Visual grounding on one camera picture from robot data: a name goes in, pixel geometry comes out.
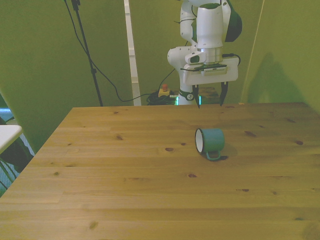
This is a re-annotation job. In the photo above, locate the coiled black cable bundle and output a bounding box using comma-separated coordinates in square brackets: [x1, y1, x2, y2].
[145, 90, 179, 106]

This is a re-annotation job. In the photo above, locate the black tripod stand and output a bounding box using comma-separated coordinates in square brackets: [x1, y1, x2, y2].
[70, 0, 104, 107]

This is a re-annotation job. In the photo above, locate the striped fabric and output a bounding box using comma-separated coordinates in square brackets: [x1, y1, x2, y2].
[0, 132, 36, 193]

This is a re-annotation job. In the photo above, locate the thin beige cord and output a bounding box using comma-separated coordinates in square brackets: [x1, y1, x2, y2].
[240, 0, 265, 104]

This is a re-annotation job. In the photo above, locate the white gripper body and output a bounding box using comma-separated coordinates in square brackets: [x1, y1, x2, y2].
[179, 56, 239, 86]

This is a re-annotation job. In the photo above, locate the teal enamel mug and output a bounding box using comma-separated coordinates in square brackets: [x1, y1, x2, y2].
[194, 127, 226, 161]

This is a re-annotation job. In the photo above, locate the yellow emergency stop box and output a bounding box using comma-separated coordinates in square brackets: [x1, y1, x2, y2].
[158, 84, 174, 99]

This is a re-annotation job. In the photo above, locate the long black hanging cable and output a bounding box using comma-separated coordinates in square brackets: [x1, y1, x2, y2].
[62, 0, 176, 103]

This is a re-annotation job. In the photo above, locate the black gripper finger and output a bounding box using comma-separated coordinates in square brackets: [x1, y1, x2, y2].
[219, 82, 229, 107]
[191, 84, 202, 110]

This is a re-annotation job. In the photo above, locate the small brown wooden table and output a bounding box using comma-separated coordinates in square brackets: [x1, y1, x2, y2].
[199, 86, 223, 104]

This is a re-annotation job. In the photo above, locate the white vertical post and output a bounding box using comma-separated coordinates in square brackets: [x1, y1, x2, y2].
[123, 0, 142, 107]

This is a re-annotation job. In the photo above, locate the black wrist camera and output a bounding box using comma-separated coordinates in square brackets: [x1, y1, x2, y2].
[180, 63, 228, 73]

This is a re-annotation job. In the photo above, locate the white side table top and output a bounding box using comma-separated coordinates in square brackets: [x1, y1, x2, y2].
[0, 124, 23, 155]

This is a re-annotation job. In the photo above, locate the black camera cable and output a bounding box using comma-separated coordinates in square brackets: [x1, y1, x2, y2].
[221, 53, 242, 67]

